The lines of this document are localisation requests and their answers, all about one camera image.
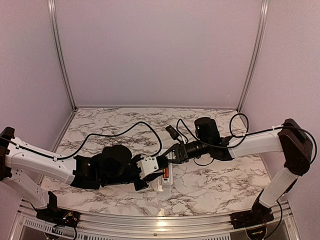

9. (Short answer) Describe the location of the aluminium frame post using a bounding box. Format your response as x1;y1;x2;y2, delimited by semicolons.
236;0;270;112
48;0;77;112

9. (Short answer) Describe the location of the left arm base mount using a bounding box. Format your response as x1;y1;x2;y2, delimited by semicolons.
36;191;80;228

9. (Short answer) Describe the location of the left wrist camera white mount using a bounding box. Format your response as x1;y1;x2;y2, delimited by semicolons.
136;156;169;180

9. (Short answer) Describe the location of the left aluminium frame post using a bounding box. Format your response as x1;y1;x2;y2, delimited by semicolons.
48;0;77;112

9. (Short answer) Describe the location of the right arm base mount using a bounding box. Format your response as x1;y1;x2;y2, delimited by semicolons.
230;200;275;229

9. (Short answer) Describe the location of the white remote control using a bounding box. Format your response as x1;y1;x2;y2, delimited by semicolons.
160;163;174;186

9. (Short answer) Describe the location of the right aluminium frame post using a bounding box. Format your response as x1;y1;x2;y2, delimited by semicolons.
236;0;270;112

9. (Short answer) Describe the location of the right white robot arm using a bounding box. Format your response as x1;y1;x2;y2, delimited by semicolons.
156;117;318;224

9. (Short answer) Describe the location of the front aluminium rail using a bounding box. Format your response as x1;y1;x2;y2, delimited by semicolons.
8;200;301;240

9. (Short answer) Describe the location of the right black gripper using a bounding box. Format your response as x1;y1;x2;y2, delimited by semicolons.
159;138;211;164

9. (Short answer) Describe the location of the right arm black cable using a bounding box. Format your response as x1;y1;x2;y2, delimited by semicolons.
176;113;318;166

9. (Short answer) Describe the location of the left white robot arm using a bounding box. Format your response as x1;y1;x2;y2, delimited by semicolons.
0;127;163;223

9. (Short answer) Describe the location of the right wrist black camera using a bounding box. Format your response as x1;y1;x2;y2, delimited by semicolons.
165;125;188;144

